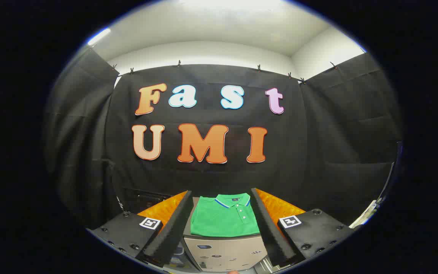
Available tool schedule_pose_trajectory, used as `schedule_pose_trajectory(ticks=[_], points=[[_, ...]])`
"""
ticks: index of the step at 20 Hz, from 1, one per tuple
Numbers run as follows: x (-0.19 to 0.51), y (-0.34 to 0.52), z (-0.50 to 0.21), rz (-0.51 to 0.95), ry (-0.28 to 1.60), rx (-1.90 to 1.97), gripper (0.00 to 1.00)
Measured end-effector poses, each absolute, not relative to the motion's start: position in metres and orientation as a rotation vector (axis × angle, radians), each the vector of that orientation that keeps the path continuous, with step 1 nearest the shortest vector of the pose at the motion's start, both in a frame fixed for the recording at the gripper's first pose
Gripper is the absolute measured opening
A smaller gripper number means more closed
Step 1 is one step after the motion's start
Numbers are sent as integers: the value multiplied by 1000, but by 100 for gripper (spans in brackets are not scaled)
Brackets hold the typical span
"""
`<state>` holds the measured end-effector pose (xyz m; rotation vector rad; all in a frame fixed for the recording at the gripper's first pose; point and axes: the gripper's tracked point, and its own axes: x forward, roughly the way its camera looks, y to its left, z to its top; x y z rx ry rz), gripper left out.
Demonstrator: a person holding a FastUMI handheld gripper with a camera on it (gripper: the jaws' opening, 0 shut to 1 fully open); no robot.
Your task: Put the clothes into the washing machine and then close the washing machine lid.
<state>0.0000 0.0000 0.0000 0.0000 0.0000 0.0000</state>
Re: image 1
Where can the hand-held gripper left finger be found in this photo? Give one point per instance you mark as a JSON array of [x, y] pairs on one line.
[[171, 228]]

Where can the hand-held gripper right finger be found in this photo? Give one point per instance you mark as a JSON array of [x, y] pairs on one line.
[[270, 228]]

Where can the grey washing machine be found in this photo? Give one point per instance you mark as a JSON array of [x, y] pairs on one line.
[[181, 262]]

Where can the green polo shirt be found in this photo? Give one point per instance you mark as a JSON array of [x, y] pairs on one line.
[[219, 220]]

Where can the black backdrop cloth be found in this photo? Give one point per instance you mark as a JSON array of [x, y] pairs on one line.
[[203, 179]]

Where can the printed paper sheet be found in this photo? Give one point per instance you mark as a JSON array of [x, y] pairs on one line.
[[367, 213]]

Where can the row of black clips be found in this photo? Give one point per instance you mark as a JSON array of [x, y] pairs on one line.
[[179, 63]]

